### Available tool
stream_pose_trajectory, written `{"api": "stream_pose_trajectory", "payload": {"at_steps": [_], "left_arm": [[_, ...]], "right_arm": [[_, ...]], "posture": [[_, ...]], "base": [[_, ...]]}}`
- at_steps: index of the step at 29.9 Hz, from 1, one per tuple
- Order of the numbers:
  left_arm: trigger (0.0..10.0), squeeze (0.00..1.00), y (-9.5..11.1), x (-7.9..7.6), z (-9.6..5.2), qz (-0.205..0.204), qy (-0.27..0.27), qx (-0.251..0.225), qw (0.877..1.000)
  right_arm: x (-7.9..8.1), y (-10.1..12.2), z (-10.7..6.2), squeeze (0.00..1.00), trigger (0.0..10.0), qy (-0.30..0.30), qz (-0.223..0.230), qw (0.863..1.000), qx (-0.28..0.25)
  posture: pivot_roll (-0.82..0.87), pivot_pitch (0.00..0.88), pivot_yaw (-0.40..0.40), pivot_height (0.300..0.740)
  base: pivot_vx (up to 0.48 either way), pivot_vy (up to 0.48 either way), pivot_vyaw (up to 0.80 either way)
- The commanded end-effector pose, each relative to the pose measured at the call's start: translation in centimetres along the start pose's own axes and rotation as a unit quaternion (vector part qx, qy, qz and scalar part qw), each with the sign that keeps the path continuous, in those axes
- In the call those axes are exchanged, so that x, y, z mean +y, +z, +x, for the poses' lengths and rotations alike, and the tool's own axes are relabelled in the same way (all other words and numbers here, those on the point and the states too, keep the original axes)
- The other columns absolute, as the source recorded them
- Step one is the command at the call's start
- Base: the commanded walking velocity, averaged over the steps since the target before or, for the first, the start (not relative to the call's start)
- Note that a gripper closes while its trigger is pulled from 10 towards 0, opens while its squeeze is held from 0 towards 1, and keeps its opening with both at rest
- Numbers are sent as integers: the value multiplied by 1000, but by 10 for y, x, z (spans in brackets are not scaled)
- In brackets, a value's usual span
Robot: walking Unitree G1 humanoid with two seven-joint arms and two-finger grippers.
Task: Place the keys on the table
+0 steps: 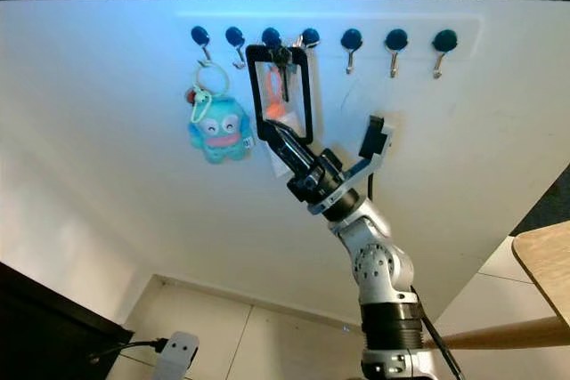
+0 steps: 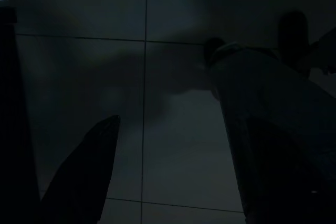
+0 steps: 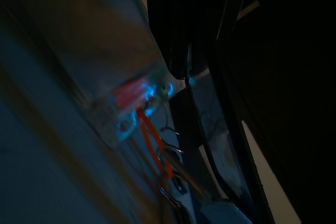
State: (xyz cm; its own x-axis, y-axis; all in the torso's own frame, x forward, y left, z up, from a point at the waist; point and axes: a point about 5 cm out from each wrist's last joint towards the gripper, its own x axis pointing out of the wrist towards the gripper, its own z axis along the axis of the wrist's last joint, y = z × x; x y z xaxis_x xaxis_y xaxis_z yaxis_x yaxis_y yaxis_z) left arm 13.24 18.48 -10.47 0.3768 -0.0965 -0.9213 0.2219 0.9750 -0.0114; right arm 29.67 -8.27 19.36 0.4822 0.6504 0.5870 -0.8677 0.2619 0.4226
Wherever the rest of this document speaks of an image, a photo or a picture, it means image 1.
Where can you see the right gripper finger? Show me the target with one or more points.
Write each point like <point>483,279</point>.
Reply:
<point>289,158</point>
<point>296,142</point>

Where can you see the black rectangular key frame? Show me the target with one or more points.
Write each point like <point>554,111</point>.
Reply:
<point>260,50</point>

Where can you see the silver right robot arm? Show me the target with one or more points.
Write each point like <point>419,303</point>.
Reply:
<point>383,269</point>

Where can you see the small red charm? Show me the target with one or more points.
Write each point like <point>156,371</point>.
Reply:
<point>191,96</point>

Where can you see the round wooden bar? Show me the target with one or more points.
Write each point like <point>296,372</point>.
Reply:
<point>508,334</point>

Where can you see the light wooden table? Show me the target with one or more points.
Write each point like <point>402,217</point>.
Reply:
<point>548,264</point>

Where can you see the dark wooden cabinet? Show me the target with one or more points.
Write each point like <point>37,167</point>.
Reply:
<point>36,335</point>

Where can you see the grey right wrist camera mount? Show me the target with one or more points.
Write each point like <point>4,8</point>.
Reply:
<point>376,165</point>

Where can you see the black knob wall hook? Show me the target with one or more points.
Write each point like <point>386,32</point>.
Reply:
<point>396,39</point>
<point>310,37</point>
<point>201,35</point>
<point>444,40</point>
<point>235,36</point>
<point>352,38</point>
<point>271,36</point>

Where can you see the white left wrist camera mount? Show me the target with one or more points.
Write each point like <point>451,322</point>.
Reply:
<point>176,358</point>

